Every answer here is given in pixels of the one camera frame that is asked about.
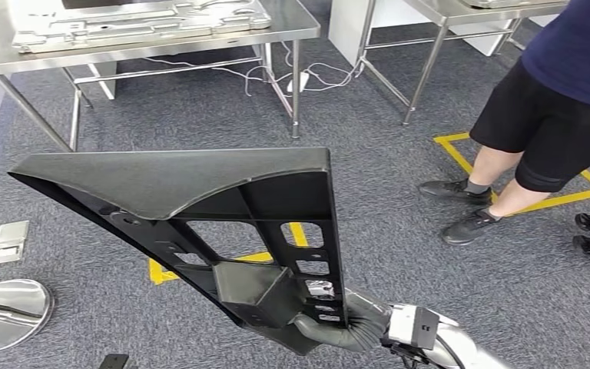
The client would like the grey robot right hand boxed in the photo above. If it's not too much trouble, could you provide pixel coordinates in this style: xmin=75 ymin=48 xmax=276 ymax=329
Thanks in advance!
xmin=293 ymin=289 xmax=393 ymax=354

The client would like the black perforated plastic panel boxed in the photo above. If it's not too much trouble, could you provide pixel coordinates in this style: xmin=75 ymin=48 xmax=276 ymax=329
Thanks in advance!
xmin=8 ymin=148 xmax=350 ymax=356

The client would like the yellow floor tape rectangle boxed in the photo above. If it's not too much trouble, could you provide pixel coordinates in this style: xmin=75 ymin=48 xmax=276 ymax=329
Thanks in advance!
xmin=433 ymin=132 xmax=590 ymax=218
xmin=148 ymin=222 xmax=310 ymax=286

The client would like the white power strip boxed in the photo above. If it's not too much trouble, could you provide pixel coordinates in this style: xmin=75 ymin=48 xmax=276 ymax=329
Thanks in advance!
xmin=287 ymin=71 xmax=310 ymax=94

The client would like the person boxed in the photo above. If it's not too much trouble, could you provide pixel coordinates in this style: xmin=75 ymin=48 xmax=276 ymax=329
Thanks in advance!
xmin=419 ymin=0 xmax=590 ymax=247

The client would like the white cabinet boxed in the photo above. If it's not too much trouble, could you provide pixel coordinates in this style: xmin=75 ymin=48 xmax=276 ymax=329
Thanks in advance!
xmin=327 ymin=0 xmax=561 ymax=67

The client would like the stainless steel table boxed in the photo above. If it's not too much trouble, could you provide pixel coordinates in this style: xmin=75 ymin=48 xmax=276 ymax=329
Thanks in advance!
xmin=0 ymin=0 xmax=321 ymax=153
xmin=356 ymin=0 xmax=571 ymax=127

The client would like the pressed silver metal panel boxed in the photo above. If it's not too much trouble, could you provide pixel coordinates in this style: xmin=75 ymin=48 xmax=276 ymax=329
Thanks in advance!
xmin=11 ymin=0 xmax=273 ymax=55
xmin=460 ymin=0 xmax=568 ymax=10

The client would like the round polished metal base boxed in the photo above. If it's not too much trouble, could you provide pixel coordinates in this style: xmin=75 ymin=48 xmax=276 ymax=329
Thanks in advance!
xmin=0 ymin=278 xmax=55 ymax=355

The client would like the silver floor socket box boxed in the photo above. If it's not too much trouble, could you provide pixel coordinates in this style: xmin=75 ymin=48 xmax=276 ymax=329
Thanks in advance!
xmin=0 ymin=220 xmax=30 ymax=266

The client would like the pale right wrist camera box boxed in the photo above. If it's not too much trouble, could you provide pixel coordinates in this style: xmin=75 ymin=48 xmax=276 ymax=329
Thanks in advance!
xmin=386 ymin=304 xmax=441 ymax=351

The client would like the white cable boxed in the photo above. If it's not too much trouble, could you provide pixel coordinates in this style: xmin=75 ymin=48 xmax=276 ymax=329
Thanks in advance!
xmin=142 ymin=40 xmax=365 ymax=98

